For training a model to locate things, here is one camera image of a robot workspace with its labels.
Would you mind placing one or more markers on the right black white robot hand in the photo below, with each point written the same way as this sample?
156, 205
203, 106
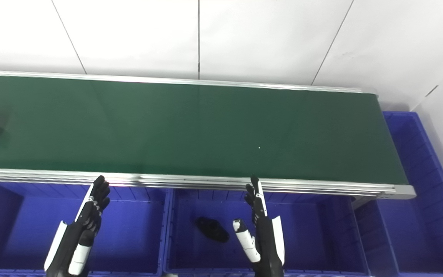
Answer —
267, 242

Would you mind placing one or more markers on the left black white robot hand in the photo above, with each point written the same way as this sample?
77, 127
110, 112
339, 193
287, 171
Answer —
79, 234

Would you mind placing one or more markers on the blue plastic bin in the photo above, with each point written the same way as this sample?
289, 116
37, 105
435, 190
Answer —
306, 238
129, 231
417, 215

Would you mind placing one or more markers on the black plastic part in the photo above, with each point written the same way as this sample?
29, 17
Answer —
212, 230

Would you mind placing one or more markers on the green conveyor belt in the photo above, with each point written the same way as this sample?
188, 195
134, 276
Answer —
206, 127

